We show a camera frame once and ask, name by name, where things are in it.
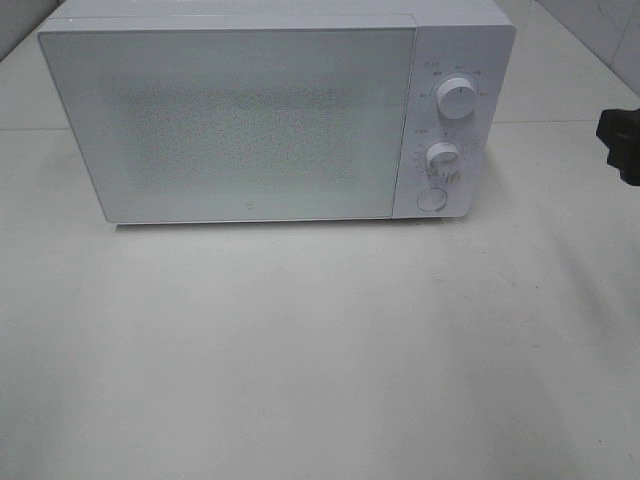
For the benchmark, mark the round white door button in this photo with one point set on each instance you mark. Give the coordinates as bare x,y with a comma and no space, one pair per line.
432,199

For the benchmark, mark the white microwave oven body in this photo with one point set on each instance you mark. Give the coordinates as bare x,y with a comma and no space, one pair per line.
474,38

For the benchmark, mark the white microwave knob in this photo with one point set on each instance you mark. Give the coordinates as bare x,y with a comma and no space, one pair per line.
442,159
456,96

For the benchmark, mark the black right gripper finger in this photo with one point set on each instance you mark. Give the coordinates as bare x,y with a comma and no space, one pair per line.
627,162
618,129

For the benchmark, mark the white microwave door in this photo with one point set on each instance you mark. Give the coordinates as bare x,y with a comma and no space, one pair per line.
195,126

